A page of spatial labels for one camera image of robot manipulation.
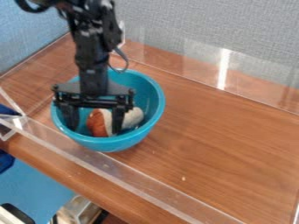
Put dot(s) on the clear acrylic barrier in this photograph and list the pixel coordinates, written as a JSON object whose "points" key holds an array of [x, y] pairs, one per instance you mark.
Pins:
{"points": [[254, 78], [154, 183]]}

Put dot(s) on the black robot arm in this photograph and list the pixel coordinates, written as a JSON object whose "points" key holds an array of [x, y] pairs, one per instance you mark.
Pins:
{"points": [[97, 35]]}

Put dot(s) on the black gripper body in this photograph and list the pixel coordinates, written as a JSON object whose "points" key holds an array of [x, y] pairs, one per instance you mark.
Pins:
{"points": [[93, 91]]}

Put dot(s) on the clear acrylic back barrier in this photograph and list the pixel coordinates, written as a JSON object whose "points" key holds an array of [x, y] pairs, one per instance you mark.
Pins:
{"points": [[254, 78]]}

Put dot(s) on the toy mushroom brown cap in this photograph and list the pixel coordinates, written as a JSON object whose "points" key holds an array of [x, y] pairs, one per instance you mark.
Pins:
{"points": [[100, 121]]}

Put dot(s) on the black and white object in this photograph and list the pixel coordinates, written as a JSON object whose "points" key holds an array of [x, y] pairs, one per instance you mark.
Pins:
{"points": [[12, 215]]}

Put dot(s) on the metal table frame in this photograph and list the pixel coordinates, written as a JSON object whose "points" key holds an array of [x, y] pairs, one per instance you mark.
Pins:
{"points": [[78, 211]]}

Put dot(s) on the clear acrylic front barrier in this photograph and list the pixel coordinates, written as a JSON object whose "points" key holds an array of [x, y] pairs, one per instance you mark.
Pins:
{"points": [[154, 183]]}

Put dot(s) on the blue plastic bowl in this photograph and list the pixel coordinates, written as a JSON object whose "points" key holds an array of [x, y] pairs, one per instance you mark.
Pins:
{"points": [[149, 99]]}

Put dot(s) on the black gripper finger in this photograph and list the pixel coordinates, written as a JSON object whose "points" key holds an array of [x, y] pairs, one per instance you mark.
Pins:
{"points": [[118, 118], [72, 116]]}

